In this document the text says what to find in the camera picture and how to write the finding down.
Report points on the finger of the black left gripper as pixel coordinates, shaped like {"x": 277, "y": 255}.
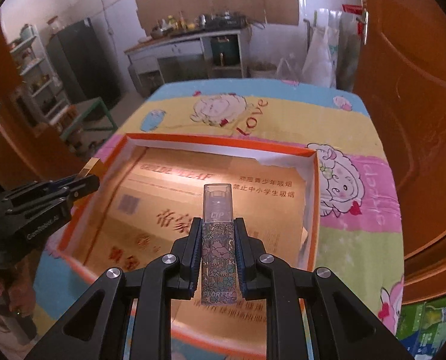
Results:
{"x": 55, "y": 185}
{"x": 83, "y": 186}

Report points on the green metal stool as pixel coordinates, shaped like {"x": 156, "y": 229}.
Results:
{"x": 84, "y": 111}

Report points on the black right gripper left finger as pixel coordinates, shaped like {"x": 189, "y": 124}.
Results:
{"x": 127, "y": 312}

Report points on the cartoon sheep tablecloth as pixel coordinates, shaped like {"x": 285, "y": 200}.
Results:
{"x": 360, "y": 232}

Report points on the black refrigerator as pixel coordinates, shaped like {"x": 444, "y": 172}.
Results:
{"x": 78, "y": 58}

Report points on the brown wooden door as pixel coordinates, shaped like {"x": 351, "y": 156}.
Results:
{"x": 401, "y": 78}

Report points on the green blue carton box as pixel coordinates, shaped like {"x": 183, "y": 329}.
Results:
{"x": 422, "y": 327}

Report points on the grey kitchen desk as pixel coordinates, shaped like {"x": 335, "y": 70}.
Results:
{"x": 184, "y": 58}

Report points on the floral patterned lighter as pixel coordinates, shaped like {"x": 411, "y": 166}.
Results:
{"x": 218, "y": 267}

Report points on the white metal shelf rack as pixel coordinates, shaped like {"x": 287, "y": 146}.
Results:
{"x": 41, "y": 95}

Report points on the orange shallow cardboard box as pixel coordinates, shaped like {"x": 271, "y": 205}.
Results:
{"x": 151, "y": 187}

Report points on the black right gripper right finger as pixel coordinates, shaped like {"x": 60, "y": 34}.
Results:
{"x": 310, "y": 314}

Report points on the person's left hand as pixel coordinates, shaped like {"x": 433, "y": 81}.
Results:
{"x": 22, "y": 297}

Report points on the black gas stove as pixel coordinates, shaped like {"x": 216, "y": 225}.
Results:
{"x": 225, "y": 22}

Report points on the white plastic bag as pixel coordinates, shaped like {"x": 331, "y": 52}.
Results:
{"x": 322, "y": 52}

